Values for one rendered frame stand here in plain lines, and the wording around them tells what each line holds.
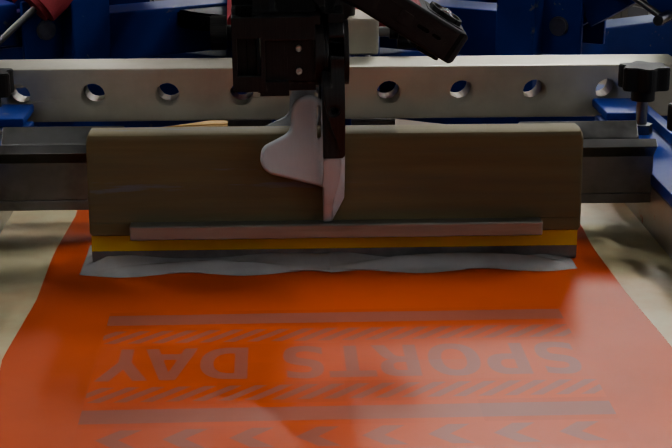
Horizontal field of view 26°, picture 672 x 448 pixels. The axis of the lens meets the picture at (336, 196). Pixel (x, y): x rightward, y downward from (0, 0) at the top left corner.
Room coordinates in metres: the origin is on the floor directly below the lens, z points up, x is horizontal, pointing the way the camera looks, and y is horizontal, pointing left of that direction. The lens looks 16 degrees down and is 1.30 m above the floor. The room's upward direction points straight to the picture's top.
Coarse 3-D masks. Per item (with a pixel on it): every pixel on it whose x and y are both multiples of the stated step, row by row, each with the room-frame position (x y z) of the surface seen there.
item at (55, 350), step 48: (48, 288) 0.96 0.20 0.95; (96, 288) 0.96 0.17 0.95; (144, 288) 0.96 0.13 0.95; (192, 288) 0.96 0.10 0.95; (240, 288) 0.96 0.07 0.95; (288, 288) 0.96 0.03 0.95; (48, 336) 0.87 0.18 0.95; (96, 336) 0.87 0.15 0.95; (0, 384) 0.79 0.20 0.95; (48, 384) 0.79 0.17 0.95; (0, 432) 0.73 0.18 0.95; (48, 432) 0.73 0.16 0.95
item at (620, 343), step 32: (576, 256) 1.03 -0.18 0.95; (352, 288) 0.96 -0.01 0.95; (384, 288) 0.96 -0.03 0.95; (416, 288) 0.96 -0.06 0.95; (448, 288) 0.96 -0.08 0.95; (480, 288) 0.96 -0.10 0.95; (512, 288) 0.96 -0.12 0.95; (544, 288) 0.96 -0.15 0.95; (576, 288) 0.96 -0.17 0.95; (608, 288) 0.96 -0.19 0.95; (576, 320) 0.90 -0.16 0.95; (608, 320) 0.90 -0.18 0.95; (640, 320) 0.90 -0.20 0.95; (608, 352) 0.84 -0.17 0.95; (640, 352) 0.84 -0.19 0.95; (608, 384) 0.79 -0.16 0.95; (640, 384) 0.79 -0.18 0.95; (640, 416) 0.75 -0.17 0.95
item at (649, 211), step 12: (636, 204) 1.13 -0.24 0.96; (648, 204) 1.10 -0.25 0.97; (660, 204) 1.06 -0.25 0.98; (0, 216) 1.09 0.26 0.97; (636, 216) 1.13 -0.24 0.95; (648, 216) 1.09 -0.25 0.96; (660, 216) 1.06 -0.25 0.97; (0, 228) 1.09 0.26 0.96; (648, 228) 1.09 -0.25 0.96; (660, 228) 1.06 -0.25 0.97; (660, 240) 1.06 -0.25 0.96
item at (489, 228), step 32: (160, 224) 0.99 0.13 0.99; (192, 224) 0.99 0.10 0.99; (224, 224) 0.99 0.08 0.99; (256, 224) 0.99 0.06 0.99; (288, 224) 0.99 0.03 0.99; (320, 224) 0.99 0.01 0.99; (352, 224) 0.99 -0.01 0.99; (384, 224) 1.00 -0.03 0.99; (416, 224) 1.00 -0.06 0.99; (448, 224) 1.00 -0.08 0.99; (480, 224) 1.00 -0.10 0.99; (512, 224) 1.00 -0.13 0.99
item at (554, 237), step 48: (96, 240) 1.01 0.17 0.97; (192, 240) 1.01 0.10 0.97; (240, 240) 1.01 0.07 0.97; (288, 240) 1.01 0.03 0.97; (336, 240) 1.02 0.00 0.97; (384, 240) 1.02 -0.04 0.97; (432, 240) 1.02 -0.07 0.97; (480, 240) 1.02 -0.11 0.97; (528, 240) 1.02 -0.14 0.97; (576, 240) 1.02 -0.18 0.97
